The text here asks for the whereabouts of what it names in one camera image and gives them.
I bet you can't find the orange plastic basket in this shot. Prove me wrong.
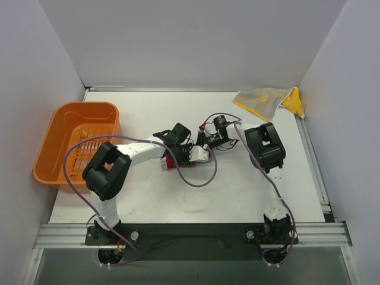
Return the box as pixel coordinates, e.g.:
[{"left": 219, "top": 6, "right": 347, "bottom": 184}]
[{"left": 33, "top": 102, "right": 122, "bottom": 194}]

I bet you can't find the red blue patterned towel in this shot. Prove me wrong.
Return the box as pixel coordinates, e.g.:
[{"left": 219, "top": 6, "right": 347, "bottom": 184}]
[{"left": 161, "top": 154, "right": 205, "bottom": 172}]

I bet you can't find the aluminium front rail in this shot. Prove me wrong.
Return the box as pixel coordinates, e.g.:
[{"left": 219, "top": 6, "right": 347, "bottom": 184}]
[{"left": 34, "top": 223, "right": 352, "bottom": 249}]

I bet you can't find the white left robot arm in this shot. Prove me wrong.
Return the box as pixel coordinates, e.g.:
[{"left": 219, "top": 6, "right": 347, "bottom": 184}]
[{"left": 82, "top": 123, "right": 191, "bottom": 245}]

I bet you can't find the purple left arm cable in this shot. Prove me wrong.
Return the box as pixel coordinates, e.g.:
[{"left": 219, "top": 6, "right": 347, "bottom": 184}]
[{"left": 62, "top": 135, "right": 218, "bottom": 267}]

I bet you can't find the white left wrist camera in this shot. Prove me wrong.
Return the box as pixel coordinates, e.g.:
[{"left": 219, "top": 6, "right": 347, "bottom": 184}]
[{"left": 189, "top": 145, "right": 209, "bottom": 163}]

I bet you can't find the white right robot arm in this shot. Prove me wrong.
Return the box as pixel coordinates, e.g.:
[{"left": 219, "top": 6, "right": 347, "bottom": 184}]
[{"left": 197, "top": 113, "right": 296, "bottom": 243}]

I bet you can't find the grey yellow towel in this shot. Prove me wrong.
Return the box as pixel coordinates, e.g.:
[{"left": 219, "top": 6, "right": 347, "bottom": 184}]
[{"left": 232, "top": 87, "right": 305, "bottom": 122}]

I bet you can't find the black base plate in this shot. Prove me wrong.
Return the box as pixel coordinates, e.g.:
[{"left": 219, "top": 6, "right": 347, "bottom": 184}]
[{"left": 84, "top": 222, "right": 298, "bottom": 264}]

